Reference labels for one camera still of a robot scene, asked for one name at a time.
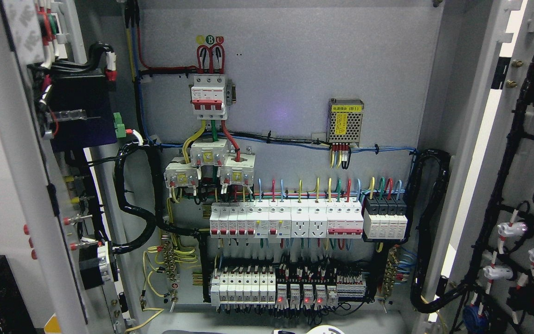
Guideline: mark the grey cabinet door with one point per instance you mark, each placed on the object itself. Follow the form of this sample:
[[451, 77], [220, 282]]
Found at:
[[495, 256], [33, 202]]

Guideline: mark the grey electrical cabinet body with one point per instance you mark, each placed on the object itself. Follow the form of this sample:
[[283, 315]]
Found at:
[[422, 72]]

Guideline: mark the white current transformer group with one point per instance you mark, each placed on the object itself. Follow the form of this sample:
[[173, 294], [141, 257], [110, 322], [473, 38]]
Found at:
[[210, 159]]

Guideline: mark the white socket breaker row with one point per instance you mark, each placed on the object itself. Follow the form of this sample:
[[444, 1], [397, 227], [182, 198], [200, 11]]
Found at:
[[287, 218]]

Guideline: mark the metal mesh power supply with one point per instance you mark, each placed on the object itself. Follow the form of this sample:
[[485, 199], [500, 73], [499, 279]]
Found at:
[[345, 120]]

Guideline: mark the red white main breaker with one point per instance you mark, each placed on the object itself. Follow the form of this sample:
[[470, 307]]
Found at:
[[211, 96]]

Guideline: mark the white lower breaker row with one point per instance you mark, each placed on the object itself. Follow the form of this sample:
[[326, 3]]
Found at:
[[243, 286]]

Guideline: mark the black surge protector block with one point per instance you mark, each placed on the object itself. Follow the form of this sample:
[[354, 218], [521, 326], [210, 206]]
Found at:
[[385, 219]]

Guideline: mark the relay row with red leds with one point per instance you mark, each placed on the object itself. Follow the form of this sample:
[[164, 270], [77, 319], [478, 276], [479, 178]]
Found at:
[[307, 296]]

